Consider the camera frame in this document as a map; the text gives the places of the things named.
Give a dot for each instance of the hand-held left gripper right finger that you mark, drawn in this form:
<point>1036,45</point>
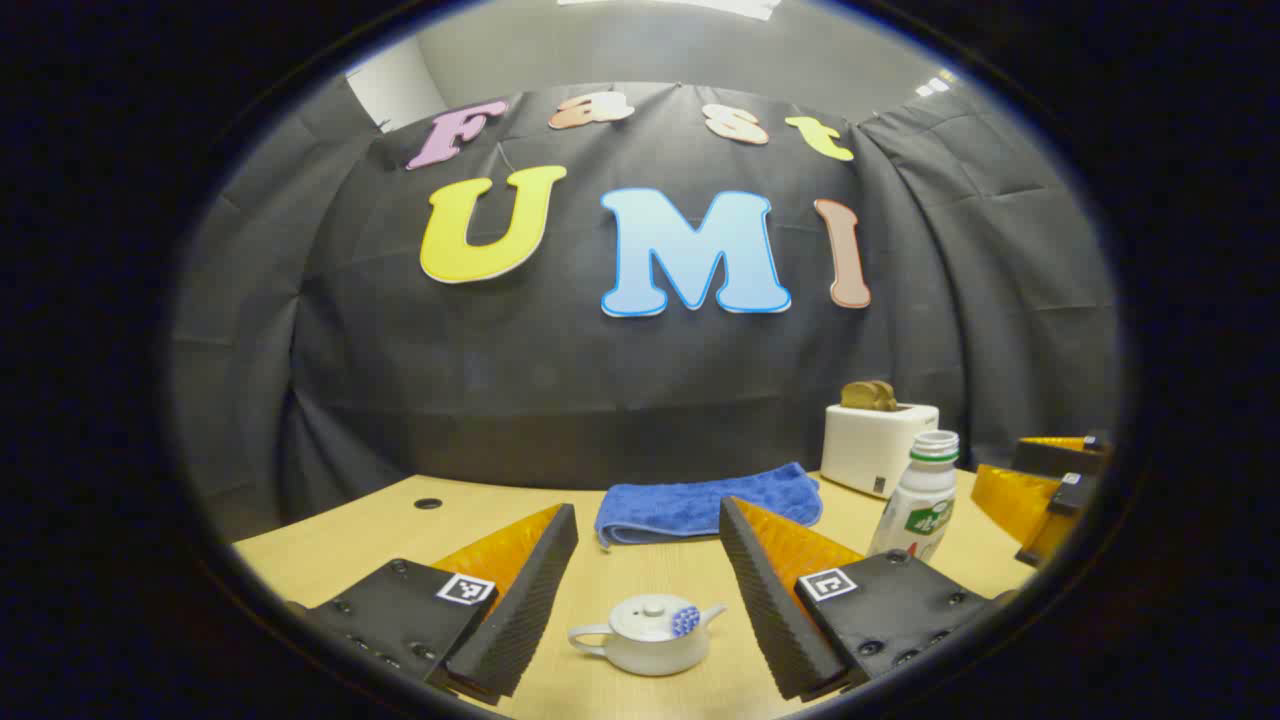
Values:
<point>765,600</point>

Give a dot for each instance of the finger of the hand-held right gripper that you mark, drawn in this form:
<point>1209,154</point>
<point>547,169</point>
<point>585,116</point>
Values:
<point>1055,525</point>
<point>1060,458</point>

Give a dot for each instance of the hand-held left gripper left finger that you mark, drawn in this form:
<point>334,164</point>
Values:
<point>530,600</point>

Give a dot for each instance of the white teacup lid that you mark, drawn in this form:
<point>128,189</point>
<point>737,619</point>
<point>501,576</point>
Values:
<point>645,618</point>

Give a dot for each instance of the white ceramic teacup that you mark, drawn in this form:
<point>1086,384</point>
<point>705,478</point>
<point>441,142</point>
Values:
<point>650,655</point>

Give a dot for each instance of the white green-label water bottle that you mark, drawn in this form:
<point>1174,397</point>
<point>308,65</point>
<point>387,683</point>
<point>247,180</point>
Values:
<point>920,500</point>

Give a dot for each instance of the blue towel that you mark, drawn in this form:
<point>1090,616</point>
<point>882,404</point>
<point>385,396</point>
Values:
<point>680,505</point>

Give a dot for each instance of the white toaster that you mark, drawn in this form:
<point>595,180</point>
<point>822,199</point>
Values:
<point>865,450</point>

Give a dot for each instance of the brown toast slice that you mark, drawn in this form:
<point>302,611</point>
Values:
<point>888,397</point>
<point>855,395</point>

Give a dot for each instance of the black backdrop cloth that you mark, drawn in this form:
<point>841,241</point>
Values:
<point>560,380</point>

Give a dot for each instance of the small ceiling light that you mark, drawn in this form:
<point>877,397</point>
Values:
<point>935,85</point>

